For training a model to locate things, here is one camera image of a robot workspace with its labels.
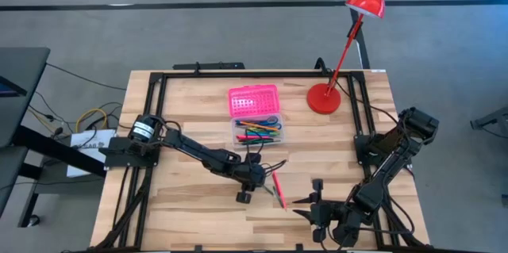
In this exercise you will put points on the small white label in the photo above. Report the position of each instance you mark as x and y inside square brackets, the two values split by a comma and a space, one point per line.
[378, 70]

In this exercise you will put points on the teal blue marker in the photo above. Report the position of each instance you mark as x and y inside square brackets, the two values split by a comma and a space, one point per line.
[264, 132]

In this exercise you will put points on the black aluminium table frame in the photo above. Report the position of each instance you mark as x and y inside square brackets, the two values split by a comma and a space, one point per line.
[254, 74]

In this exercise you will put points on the small dark green crayon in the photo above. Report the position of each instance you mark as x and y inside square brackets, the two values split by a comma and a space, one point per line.
[270, 190]

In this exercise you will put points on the red desk lamp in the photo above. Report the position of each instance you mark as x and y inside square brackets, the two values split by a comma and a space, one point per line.
[323, 100]

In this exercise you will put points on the grey side desk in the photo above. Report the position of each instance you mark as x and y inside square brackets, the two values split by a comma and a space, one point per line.
[20, 86]

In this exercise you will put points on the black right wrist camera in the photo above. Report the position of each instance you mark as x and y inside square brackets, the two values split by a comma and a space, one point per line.
[345, 235]

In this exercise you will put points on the black pen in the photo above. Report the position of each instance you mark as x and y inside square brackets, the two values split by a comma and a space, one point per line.
[262, 142]

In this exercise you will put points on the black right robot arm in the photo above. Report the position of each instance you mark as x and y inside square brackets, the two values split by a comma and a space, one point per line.
[391, 165]

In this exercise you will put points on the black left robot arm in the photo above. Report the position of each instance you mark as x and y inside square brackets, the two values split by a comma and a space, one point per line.
[190, 148]

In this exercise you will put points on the pink pen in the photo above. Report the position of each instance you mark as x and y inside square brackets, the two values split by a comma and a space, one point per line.
[248, 138]

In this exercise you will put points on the grey stand leg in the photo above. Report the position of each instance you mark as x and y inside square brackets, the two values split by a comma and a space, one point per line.
[490, 120]

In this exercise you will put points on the clear pencil box pink lid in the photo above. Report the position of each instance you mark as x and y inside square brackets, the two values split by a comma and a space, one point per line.
[252, 100]

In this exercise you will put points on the black bar device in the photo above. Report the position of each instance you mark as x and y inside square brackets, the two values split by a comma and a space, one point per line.
[208, 65]

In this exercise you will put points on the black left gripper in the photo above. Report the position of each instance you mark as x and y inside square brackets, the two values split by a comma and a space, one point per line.
[252, 175]

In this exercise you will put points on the white printed paper sheet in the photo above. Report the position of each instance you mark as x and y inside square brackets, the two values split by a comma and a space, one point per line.
[85, 154]

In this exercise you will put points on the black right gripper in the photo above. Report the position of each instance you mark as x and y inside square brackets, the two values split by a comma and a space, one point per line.
[333, 213]

